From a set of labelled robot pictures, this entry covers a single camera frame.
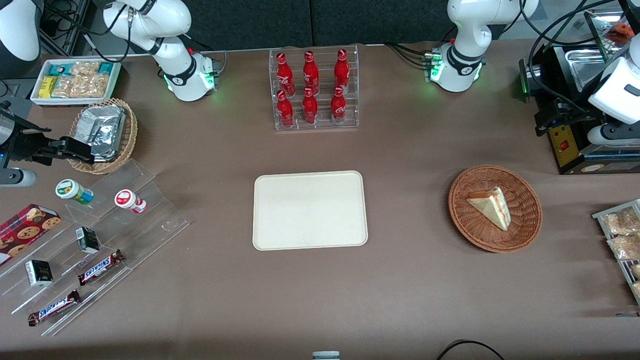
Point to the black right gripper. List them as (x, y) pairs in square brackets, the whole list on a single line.
[(26, 143)]

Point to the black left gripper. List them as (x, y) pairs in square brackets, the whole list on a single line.
[(568, 112)]

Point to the triangle sandwich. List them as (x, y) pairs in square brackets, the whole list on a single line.
[(492, 207)]

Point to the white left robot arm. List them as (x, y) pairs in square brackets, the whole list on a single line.
[(470, 25)]

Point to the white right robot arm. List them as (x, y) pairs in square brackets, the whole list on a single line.
[(175, 20)]

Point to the light wicker basket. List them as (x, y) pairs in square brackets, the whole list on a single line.
[(129, 135)]

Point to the white snack tray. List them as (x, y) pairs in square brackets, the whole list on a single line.
[(35, 97)]

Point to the brown wicker basket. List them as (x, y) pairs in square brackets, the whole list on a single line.
[(525, 220)]

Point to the grey tray of snack bags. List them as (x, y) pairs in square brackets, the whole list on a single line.
[(600, 216)]

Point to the cream plastic tray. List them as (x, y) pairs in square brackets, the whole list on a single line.
[(310, 212)]

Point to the black machine with yellow panel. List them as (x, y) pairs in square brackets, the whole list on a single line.
[(565, 145)]

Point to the silver foil package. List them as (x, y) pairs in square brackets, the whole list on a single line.
[(102, 127)]

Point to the green lid snack cup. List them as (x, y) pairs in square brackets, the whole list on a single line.
[(72, 191)]

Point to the clear peanut snack bag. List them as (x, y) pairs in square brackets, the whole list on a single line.
[(85, 68), (94, 86), (65, 86)]

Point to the red lid snack cup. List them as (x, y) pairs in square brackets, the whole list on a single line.
[(127, 200)]

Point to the yellow snack packet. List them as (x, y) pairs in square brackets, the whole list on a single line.
[(47, 87)]

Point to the teal snack packet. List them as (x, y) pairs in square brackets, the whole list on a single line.
[(106, 68), (59, 70)]

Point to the small black carton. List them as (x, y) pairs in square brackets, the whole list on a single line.
[(87, 240), (39, 273)]

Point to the red plaid cookie box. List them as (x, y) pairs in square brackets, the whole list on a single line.
[(25, 232)]

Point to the clear acrylic stepped stand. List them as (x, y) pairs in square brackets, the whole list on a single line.
[(150, 225)]

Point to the brown Snickers bar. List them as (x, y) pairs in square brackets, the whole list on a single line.
[(100, 267), (54, 307)]

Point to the clear cracker snack bag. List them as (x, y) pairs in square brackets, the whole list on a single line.
[(622, 221), (627, 246)]

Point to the red cola bottle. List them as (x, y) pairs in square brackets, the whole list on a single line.
[(285, 111), (338, 106), (341, 71), (310, 107), (284, 75), (310, 74)]

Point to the clear acrylic bottle rack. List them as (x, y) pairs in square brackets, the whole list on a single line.
[(322, 125)]

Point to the small grey white object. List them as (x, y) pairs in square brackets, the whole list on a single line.
[(326, 355)]

